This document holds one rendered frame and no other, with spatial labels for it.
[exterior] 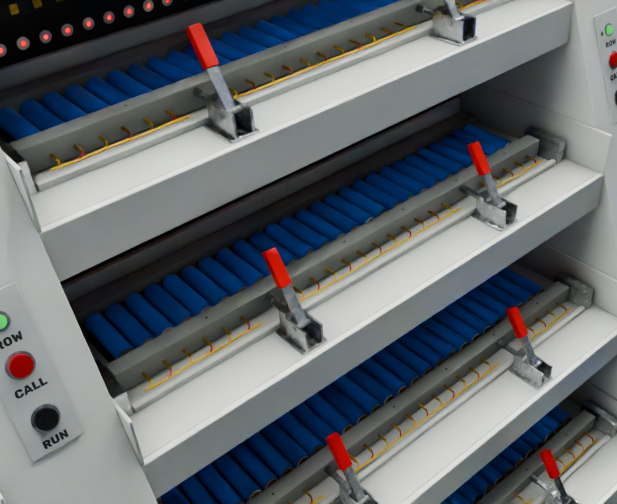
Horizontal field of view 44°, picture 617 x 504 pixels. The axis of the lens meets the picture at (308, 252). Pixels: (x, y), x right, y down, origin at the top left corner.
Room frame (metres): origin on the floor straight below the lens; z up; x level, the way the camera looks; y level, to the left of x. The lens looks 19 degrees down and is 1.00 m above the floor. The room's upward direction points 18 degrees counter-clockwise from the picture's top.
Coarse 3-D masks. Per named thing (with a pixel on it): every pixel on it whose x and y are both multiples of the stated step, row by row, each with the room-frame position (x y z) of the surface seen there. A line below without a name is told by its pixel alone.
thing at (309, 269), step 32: (512, 160) 0.84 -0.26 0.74; (448, 192) 0.79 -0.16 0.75; (384, 224) 0.74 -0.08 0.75; (416, 224) 0.77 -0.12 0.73; (320, 256) 0.70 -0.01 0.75; (352, 256) 0.72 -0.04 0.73; (256, 288) 0.66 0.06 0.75; (320, 288) 0.68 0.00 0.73; (192, 320) 0.63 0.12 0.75; (224, 320) 0.64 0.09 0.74; (128, 352) 0.60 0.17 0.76; (160, 352) 0.60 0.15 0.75; (192, 352) 0.62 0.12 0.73; (128, 384) 0.59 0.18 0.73
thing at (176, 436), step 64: (512, 128) 0.92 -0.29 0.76; (576, 128) 0.84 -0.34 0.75; (256, 192) 0.79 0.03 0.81; (512, 192) 0.81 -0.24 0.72; (576, 192) 0.80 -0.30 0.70; (128, 256) 0.71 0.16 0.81; (384, 256) 0.73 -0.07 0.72; (448, 256) 0.71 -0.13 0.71; (512, 256) 0.75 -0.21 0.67; (256, 320) 0.66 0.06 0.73; (320, 320) 0.65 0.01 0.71; (384, 320) 0.65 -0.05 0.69; (192, 384) 0.59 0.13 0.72; (256, 384) 0.58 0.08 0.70; (320, 384) 0.62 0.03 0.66; (192, 448) 0.54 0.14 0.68
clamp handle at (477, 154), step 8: (472, 144) 0.76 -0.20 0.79; (472, 152) 0.76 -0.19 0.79; (480, 152) 0.76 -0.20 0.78; (480, 160) 0.76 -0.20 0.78; (480, 168) 0.76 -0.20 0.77; (488, 168) 0.76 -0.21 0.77; (488, 176) 0.76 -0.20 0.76; (488, 184) 0.76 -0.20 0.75; (488, 192) 0.76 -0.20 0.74; (496, 192) 0.76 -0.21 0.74; (496, 200) 0.75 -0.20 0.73
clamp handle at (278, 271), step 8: (272, 248) 0.63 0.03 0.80; (264, 256) 0.63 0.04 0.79; (272, 256) 0.63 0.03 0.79; (272, 264) 0.63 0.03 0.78; (280, 264) 0.63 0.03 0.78; (272, 272) 0.63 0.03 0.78; (280, 272) 0.63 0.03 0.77; (280, 280) 0.62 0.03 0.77; (288, 280) 0.63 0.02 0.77; (280, 288) 0.62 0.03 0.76; (288, 288) 0.63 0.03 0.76; (288, 296) 0.62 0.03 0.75; (288, 304) 0.62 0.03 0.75; (296, 304) 0.62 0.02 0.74; (296, 312) 0.62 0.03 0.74; (296, 320) 0.62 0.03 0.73; (304, 320) 0.62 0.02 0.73
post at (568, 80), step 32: (576, 0) 0.83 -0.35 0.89; (608, 0) 0.85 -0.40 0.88; (576, 32) 0.83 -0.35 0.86; (544, 64) 0.87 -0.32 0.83; (576, 64) 0.83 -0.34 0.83; (512, 96) 0.92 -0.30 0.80; (544, 96) 0.88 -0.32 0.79; (576, 96) 0.84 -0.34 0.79; (608, 128) 0.83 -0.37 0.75; (608, 160) 0.83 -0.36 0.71; (608, 192) 0.82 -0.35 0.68; (576, 224) 0.87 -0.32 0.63; (608, 224) 0.83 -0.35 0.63; (576, 256) 0.88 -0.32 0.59; (608, 256) 0.84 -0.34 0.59; (608, 384) 0.87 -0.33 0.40
